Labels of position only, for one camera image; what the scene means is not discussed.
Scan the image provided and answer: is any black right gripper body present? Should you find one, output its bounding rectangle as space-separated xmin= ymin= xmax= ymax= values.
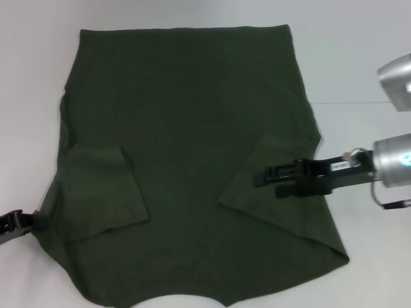
xmin=297 ymin=150 xmax=377 ymax=198

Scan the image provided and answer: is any dark green t-shirt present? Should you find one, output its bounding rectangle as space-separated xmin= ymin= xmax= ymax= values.
xmin=37 ymin=24 xmax=350 ymax=308

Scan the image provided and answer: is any right arm metal cable connector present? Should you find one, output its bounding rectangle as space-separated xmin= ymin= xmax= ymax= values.
xmin=342 ymin=147 xmax=365 ymax=164

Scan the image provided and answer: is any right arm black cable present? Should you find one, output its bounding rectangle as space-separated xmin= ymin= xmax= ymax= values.
xmin=371 ymin=179 xmax=411 ymax=211

